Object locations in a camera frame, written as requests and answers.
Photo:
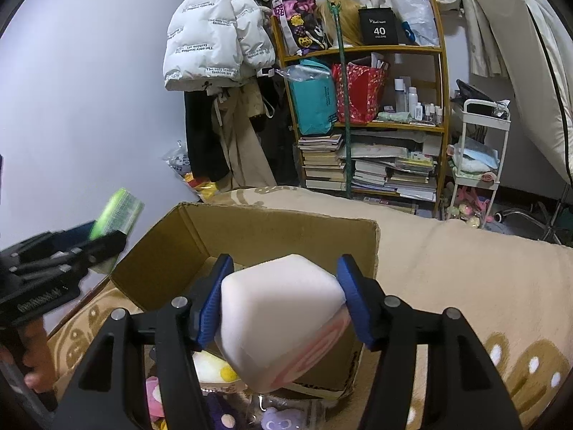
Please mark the white trolley cart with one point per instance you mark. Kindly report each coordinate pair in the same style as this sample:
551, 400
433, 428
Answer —
485, 121

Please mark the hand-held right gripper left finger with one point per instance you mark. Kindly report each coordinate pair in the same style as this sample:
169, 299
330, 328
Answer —
209, 316

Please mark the printed plastic bag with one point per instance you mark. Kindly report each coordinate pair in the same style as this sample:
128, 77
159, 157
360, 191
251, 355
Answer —
179, 161

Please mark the yellow plush toy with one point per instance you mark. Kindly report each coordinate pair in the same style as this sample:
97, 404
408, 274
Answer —
212, 369

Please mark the yellow red packet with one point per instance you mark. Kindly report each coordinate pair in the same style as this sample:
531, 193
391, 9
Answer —
206, 188

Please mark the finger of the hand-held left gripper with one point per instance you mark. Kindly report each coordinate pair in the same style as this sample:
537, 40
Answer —
67, 233
105, 244

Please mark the metal stand legs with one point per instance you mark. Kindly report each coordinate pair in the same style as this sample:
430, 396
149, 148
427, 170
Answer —
559, 215

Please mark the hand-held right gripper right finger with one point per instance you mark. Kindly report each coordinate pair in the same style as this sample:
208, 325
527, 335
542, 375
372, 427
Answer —
358, 304

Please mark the pile of small plush toys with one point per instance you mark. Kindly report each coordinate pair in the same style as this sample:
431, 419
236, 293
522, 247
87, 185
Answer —
470, 208

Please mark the clear plastic bag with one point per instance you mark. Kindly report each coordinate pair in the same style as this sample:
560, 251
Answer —
304, 71

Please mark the beige coat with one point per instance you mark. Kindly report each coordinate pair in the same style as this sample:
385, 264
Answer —
241, 143

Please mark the white softbox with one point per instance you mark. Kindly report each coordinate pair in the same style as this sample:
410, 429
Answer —
537, 53

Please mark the person's left hand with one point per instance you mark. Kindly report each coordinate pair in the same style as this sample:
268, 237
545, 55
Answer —
40, 358

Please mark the red gift bag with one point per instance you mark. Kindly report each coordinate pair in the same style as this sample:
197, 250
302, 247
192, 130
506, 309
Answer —
362, 94

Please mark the dark purple spotted plush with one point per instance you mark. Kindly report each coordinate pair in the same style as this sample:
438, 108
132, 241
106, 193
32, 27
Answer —
224, 416

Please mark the cardboard box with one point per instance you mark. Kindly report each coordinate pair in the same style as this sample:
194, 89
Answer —
268, 237

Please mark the green pole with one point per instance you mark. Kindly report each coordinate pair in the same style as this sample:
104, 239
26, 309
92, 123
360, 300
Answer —
344, 98

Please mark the black flat case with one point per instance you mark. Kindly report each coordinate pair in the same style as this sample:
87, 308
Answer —
470, 89

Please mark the white cube plush toy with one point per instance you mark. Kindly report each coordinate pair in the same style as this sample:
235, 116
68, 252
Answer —
277, 313

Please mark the mint green pouch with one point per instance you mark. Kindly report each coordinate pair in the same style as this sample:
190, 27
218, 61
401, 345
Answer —
394, 116

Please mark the black pink patterned bag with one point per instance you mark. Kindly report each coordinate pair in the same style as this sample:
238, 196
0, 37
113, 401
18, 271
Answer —
297, 22

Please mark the folded blue white cloths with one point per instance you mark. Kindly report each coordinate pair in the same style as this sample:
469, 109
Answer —
474, 156

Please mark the stack of books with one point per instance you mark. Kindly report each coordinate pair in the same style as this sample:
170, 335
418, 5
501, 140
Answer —
322, 161

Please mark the blonde wig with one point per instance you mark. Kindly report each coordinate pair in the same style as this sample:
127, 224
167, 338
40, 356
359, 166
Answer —
351, 22

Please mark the wooden shelf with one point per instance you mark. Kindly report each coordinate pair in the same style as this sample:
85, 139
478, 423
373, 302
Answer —
358, 49

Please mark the group of white bottles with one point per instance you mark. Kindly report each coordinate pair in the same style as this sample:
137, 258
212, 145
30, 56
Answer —
400, 94

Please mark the white puffer jacket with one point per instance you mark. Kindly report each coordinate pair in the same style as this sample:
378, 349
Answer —
201, 31

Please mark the black coat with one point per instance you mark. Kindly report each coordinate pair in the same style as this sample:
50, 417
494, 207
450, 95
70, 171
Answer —
199, 134

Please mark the white plastic bag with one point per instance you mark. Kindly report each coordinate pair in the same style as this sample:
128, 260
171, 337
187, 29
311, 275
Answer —
412, 4

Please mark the beige patterned blanket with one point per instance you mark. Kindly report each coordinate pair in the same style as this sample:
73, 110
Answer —
447, 268

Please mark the black box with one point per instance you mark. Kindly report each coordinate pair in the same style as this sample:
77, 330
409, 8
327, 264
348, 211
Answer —
378, 27

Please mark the pink plush toy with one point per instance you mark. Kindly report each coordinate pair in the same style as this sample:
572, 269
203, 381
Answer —
154, 396

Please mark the teal bag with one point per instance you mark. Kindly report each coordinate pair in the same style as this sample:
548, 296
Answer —
311, 103

